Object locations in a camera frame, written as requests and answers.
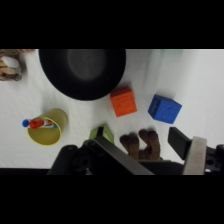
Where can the brown wicker object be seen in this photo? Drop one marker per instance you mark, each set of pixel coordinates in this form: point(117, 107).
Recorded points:
point(9, 68)

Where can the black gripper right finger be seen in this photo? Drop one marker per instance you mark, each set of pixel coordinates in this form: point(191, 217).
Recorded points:
point(195, 156)

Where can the brown plush toy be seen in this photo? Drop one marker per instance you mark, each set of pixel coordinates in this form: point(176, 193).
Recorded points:
point(143, 146)

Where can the yellow plastic cup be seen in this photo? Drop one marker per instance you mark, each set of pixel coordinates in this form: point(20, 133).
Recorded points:
point(50, 131)

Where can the red cube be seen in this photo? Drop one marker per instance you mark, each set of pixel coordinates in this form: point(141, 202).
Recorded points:
point(123, 102)

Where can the black round bowl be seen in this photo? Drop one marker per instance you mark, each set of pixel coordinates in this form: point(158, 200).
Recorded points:
point(83, 71)

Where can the lime green block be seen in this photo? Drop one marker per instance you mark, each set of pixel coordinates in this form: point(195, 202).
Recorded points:
point(105, 131)

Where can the blue cube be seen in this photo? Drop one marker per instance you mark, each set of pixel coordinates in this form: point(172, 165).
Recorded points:
point(164, 109)

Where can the red marker with blue cap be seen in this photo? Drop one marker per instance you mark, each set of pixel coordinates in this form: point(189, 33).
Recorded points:
point(37, 123)

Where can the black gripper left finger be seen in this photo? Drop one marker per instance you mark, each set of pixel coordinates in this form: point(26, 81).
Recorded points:
point(116, 155)

